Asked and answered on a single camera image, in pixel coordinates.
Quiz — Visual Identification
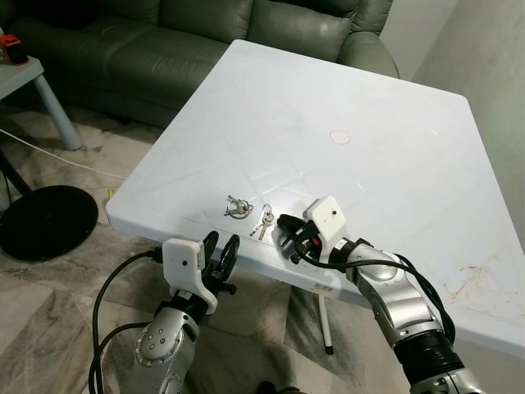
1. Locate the small silver key pair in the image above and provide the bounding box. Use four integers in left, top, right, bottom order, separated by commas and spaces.
250, 204, 275, 241

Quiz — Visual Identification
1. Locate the white table leg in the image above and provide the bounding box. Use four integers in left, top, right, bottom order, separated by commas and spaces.
316, 292, 336, 355

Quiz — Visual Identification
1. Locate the dark robot foot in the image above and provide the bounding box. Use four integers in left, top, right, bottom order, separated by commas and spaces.
255, 380, 306, 394

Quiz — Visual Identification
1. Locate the white plastic square table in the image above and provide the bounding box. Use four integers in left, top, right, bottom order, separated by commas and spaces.
107, 39, 525, 360

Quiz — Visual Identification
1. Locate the black round stand base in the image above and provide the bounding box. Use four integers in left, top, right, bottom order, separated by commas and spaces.
0, 152, 100, 263

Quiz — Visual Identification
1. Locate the green leather sofa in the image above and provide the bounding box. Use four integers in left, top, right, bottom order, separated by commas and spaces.
0, 0, 401, 129

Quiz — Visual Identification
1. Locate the grey side table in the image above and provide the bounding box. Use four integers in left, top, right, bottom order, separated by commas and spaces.
0, 56, 85, 152

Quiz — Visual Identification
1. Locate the red and black object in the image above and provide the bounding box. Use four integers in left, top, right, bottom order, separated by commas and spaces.
0, 34, 26, 66

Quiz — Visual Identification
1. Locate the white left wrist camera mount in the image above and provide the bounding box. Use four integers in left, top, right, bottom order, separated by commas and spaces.
162, 238, 219, 314

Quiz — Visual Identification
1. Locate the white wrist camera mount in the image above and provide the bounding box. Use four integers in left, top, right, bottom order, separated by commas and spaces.
162, 238, 219, 314
303, 195, 348, 256

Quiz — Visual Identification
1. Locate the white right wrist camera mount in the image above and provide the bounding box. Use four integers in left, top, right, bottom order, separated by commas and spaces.
303, 195, 348, 256

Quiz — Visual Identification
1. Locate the silver key bunch large ring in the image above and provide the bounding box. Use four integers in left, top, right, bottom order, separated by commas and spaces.
224, 194, 255, 221

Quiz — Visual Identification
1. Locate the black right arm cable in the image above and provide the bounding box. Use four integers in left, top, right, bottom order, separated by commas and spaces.
294, 250, 457, 346

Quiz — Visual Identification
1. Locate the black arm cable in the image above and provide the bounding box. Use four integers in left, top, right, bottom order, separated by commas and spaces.
88, 249, 165, 394
294, 250, 457, 346

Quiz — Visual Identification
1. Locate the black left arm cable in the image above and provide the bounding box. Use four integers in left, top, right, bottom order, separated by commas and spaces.
88, 249, 165, 394

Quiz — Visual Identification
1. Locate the white floor cable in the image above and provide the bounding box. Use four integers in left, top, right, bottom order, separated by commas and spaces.
0, 126, 129, 182

